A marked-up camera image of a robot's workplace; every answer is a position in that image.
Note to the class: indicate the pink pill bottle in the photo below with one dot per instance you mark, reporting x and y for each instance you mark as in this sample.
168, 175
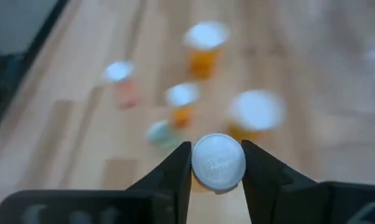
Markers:
119, 71

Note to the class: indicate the small orange pill bottle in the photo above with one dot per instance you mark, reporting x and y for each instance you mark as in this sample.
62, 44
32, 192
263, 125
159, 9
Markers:
182, 95
218, 161

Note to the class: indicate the small green pill bottle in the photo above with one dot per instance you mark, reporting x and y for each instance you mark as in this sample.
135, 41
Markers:
159, 132

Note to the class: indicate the black aluminium table frame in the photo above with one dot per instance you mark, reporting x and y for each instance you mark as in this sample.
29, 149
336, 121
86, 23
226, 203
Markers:
39, 40

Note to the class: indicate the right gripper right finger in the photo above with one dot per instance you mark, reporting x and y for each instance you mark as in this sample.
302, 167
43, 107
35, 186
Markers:
284, 199

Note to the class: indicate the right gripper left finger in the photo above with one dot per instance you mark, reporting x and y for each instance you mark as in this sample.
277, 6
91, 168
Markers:
162, 202

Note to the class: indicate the large orange pill bottle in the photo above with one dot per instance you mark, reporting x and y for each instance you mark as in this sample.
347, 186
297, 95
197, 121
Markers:
257, 110
206, 35

